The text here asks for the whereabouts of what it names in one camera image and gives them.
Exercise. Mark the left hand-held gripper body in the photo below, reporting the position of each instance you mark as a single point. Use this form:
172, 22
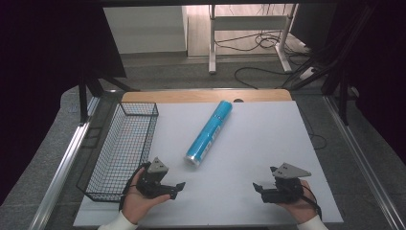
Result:
152, 185

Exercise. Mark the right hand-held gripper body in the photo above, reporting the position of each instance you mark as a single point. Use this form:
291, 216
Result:
284, 193

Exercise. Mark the blue cylindrical roll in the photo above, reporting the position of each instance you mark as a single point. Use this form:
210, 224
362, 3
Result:
208, 134

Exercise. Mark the person's right hand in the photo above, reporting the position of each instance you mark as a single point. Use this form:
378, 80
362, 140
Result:
303, 207

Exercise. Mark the person's left hand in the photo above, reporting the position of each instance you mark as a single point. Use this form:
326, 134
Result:
135, 204

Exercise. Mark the white table mat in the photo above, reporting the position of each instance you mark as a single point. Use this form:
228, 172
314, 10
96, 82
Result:
249, 153

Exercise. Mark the black metal stand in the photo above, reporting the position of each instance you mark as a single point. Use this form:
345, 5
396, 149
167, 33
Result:
83, 99
343, 96

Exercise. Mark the white power strip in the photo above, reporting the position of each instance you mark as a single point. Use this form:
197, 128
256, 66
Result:
307, 73

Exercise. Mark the dark curtain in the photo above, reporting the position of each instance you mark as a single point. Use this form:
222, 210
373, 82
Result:
41, 80
386, 80

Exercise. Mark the white cabinet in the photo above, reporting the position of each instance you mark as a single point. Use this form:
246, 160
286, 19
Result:
146, 30

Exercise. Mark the aluminium rail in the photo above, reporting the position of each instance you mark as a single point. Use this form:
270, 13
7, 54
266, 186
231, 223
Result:
62, 172
367, 172

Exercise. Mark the white metal desk frame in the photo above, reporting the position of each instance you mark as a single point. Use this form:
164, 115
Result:
212, 48

